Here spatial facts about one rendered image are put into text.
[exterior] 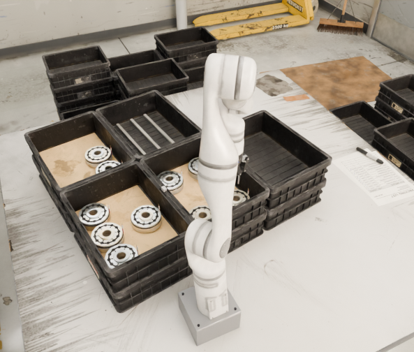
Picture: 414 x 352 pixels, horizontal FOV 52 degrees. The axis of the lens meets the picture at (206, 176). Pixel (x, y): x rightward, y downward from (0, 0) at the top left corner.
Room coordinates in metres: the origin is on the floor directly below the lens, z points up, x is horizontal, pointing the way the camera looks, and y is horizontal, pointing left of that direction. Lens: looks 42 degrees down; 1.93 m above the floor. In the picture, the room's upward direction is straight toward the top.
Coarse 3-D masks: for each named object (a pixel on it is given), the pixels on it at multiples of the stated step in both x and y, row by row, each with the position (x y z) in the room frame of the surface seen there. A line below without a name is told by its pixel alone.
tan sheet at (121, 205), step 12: (120, 192) 1.12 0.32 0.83; (132, 192) 1.12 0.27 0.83; (108, 204) 1.06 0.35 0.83; (120, 204) 1.06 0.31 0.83; (132, 204) 1.06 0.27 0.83; (144, 204) 1.06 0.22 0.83; (120, 216) 1.01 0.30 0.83; (132, 228) 0.95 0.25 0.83; (168, 228) 0.95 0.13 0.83; (132, 240) 0.90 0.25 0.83; (144, 240) 0.90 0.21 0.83; (156, 240) 0.90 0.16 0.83
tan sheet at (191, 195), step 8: (176, 168) 1.26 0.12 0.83; (184, 168) 1.26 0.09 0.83; (184, 176) 1.21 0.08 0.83; (184, 184) 1.17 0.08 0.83; (192, 184) 1.17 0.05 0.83; (184, 192) 1.12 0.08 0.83; (192, 192) 1.12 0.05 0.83; (200, 192) 1.12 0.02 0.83; (184, 200) 1.08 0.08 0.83; (192, 200) 1.08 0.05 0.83; (200, 200) 1.08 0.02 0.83
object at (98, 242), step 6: (96, 228) 0.92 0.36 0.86; (102, 228) 0.92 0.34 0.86; (114, 228) 0.92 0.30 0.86; (120, 228) 0.92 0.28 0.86; (96, 234) 0.90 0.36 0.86; (114, 234) 0.90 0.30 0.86; (120, 234) 0.90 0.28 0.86; (96, 240) 0.87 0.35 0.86; (102, 240) 0.87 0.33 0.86; (108, 240) 0.87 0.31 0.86; (114, 240) 0.87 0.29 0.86; (102, 246) 0.85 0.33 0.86; (108, 246) 0.85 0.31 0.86
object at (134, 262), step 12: (120, 168) 1.14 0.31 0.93; (144, 168) 1.14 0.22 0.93; (96, 180) 1.09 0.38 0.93; (72, 216) 0.92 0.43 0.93; (180, 216) 0.92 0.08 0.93; (84, 228) 0.86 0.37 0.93; (168, 240) 0.82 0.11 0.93; (180, 240) 0.83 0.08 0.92; (96, 252) 0.77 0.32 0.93; (144, 252) 0.77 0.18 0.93; (156, 252) 0.78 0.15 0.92; (120, 264) 0.73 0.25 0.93; (132, 264) 0.73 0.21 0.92; (108, 276) 0.70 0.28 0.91
